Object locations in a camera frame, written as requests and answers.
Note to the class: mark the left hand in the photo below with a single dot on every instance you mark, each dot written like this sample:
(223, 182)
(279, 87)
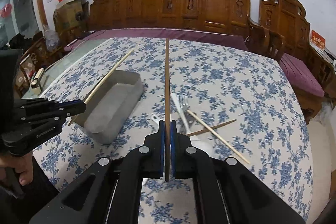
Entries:
(22, 165)

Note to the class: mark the silver metal fork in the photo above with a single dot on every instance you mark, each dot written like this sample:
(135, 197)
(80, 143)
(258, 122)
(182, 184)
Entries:
(185, 105)

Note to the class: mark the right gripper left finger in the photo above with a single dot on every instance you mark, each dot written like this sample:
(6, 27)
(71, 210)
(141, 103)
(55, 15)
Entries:
(154, 160)

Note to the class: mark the metal rectangular tray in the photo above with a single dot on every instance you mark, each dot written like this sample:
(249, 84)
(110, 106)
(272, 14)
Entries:
(110, 107)

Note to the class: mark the red sign card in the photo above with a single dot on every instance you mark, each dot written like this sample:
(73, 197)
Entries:
(317, 40)

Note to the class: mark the white ceramic spoon left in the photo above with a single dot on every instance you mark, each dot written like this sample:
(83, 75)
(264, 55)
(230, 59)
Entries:
(155, 118)

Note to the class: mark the light bamboo chopstick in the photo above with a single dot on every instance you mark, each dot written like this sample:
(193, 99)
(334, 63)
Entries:
(101, 82)
(218, 136)

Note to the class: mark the carved wooden bench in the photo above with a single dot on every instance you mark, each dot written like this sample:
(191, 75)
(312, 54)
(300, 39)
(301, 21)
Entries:
(281, 22)

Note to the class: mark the purple cushion right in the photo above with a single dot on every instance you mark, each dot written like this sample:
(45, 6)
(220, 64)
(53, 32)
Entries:
(300, 76)

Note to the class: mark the dark brown chopstick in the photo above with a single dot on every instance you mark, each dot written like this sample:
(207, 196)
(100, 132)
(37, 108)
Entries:
(167, 111)
(214, 127)

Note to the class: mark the cardboard boxes stack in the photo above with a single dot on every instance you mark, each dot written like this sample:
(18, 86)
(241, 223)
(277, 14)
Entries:
(70, 19)

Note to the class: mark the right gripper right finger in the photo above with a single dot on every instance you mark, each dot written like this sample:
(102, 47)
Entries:
(181, 166)

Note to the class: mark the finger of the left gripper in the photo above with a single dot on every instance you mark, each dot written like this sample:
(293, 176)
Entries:
(69, 108)

